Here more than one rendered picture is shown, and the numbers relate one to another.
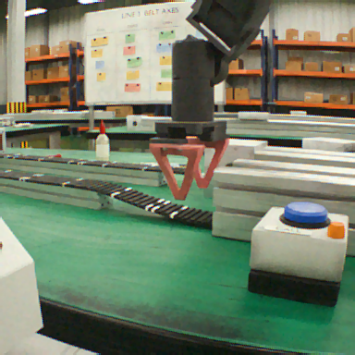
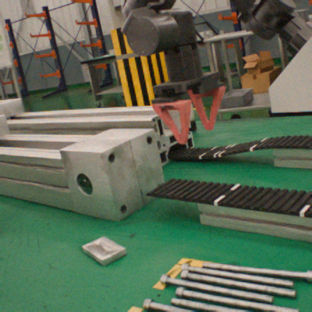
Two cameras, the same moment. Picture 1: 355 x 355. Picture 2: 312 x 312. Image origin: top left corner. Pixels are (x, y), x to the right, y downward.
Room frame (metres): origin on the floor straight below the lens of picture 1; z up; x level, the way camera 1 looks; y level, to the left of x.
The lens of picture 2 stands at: (1.21, 0.10, 1.00)
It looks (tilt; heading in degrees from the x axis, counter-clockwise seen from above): 15 degrees down; 196
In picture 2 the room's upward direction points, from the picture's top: 12 degrees counter-clockwise
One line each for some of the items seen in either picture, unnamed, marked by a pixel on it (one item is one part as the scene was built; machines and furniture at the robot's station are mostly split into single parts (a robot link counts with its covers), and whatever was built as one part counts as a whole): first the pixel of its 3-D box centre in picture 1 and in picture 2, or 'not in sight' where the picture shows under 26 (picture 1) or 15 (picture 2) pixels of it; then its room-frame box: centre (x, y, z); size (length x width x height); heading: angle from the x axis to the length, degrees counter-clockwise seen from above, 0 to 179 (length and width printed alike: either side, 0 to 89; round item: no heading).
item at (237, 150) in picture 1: (235, 168); (120, 168); (0.66, -0.12, 0.83); 0.12 x 0.09 x 0.10; 152
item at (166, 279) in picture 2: not in sight; (214, 289); (0.89, 0.03, 0.78); 0.11 x 0.01 x 0.01; 70
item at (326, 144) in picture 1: (327, 162); not in sight; (0.75, -0.35, 0.83); 0.11 x 0.10 x 0.10; 131
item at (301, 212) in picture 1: (305, 216); not in sight; (0.31, -0.12, 0.84); 0.04 x 0.04 x 0.02
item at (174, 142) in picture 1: (184, 162); (200, 106); (0.48, -0.02, 0.87); 0.07 x 0.07 x 0.09; 63
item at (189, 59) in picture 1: (194, 62); (175, 30); (0.51, -0.04, 1.00); 0.07 x 0.06 x 0.07; 159
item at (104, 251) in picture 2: not in sight; (104, 250); (0.81, -0.10, 0.78); 0.05 x 0.03 x 0.01; 49
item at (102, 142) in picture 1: (102, 140); not in sight; (1.05, 0.18, 0.84); 0.04 x 0.04 x 0.12
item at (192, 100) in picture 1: (192, 106); (184, 67); (0.50, -0.03, 0.94); 0.10 x 0.07 x 0.07; 153
